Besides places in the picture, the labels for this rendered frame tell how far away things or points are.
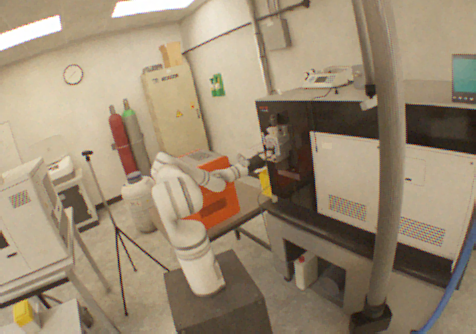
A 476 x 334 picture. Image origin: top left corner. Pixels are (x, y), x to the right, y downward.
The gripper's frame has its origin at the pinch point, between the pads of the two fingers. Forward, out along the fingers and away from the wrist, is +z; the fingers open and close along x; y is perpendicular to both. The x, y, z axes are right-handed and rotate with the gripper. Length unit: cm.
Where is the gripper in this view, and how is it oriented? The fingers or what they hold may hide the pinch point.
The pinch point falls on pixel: (270, 152)
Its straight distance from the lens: 138.1
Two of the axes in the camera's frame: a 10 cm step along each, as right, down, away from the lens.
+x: 6.0, 5.1, -6.2
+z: 8.0, -3.5, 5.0
